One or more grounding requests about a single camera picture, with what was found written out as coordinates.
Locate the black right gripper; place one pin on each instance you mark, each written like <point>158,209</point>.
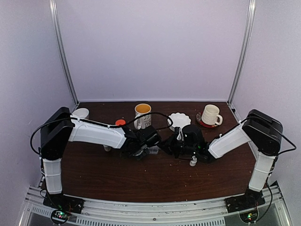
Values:
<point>169,146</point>

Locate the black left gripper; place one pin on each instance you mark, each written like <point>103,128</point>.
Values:
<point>138,157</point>

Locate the clear plastic pill organizer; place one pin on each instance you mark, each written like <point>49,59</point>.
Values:
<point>154,150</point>

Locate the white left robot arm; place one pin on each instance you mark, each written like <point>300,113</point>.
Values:
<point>63,127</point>

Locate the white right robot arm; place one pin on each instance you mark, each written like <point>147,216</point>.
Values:
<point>258,131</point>

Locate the yellow-lined patterned mug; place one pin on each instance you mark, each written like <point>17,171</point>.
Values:
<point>142,116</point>

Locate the small white bottle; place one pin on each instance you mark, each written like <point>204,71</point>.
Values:
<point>107,148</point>
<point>193,161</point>

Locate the white scalloped dish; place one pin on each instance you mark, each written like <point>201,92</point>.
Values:
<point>179,120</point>

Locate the red saucer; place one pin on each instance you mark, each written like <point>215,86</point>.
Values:
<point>199,121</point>

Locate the orange pill bottle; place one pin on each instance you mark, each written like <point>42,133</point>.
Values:
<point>120,122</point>

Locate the white ribbed cup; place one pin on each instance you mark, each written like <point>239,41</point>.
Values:
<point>211,115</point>

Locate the white ceramic bowl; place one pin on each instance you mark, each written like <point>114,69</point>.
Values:
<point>82,113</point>

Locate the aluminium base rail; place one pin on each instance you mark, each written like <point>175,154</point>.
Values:
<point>211,212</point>

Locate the aluminium frame post left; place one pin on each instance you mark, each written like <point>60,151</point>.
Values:
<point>62,54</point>

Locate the aluminium frame post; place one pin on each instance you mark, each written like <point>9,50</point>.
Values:
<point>62,54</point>
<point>242,56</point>

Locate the aluminium frame post right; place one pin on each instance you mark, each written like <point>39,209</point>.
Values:
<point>242,56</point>

